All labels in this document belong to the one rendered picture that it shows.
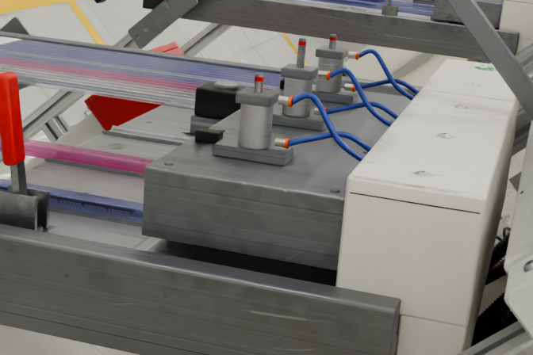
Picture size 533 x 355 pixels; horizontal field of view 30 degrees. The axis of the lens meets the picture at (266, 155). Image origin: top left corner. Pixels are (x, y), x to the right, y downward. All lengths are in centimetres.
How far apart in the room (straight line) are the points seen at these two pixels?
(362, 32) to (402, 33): 8
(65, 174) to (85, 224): 12
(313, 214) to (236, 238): 5
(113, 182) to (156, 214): 16
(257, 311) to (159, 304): 6
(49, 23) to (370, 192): 270
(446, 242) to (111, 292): 21
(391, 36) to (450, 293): 146
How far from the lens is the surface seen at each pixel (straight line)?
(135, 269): 61
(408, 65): 530
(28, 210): 67
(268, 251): 62
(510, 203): 206
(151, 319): 62
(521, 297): 52
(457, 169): 62
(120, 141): 93
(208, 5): 211
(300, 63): 76
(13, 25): 148
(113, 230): 70
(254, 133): 66
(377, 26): 202
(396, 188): 57
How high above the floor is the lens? 144
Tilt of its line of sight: 21 degrees down
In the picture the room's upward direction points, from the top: 55 degrees clockwise
